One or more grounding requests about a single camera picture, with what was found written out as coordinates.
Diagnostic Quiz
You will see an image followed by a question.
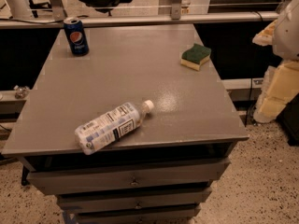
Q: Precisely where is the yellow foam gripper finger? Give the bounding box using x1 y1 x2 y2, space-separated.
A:
253 60 299 123
252 20 277 46

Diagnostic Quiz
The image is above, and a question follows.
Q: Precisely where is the green and yellow sponge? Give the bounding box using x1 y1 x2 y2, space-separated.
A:
180 43 211 71

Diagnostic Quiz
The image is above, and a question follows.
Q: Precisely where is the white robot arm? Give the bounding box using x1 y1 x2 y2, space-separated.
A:
252 0 299 123

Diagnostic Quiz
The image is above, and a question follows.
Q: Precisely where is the blue pepsi can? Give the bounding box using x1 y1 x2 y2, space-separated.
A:
64 18 89 56

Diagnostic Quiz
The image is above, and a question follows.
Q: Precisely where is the grey side shelf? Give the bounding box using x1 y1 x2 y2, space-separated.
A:
222 77 263 102

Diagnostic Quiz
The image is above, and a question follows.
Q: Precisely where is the bottom grey drawer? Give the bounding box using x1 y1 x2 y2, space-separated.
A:
76 204 200 224

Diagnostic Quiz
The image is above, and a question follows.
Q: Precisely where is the grey drawer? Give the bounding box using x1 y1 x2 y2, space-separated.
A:
27 158 230 195
76 204 200 224
58 187 211 213

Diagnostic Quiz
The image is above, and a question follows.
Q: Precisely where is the grey drawer cabinet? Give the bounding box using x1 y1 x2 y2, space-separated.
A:
3 25 247 224

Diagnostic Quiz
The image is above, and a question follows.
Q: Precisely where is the clear plastic water bottle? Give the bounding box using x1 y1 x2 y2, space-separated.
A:
75 100 154 155

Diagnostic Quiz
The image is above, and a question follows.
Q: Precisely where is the middle grey drawer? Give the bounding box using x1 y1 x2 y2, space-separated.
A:
58 187 211 213

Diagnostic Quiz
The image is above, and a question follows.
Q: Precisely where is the top grey drawer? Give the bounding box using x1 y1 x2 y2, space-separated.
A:
27 158 230 195

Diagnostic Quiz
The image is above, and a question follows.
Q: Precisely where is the small shiny metal object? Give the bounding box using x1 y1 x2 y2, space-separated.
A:
13 85 30 99

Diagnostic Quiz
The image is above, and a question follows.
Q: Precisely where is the grey metal rail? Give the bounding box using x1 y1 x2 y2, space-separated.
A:
0 11 278 29

